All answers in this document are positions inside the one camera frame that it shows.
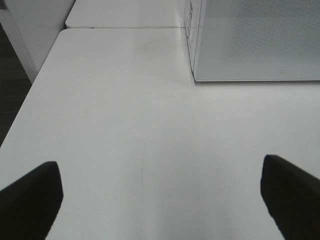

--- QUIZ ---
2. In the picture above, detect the white microwave oven body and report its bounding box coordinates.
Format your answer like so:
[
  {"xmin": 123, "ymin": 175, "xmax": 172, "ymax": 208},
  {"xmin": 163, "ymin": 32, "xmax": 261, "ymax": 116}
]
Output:
[{"xmin": 183, "ymin": 0, "xmax": 320, "ymax": 82}]

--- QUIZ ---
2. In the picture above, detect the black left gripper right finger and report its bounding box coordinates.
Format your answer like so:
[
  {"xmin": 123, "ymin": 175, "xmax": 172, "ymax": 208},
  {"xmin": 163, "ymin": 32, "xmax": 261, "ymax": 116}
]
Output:
[{"xmin": 260, "ymin": 155, "xmax": 320, "ymax": 240}]

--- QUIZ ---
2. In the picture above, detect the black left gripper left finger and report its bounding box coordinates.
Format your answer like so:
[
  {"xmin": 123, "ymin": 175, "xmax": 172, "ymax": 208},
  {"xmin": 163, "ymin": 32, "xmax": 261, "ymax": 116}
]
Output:
[{"xmin": 0, "ymin": 161, "xmax": 64, "ymax": 240}]

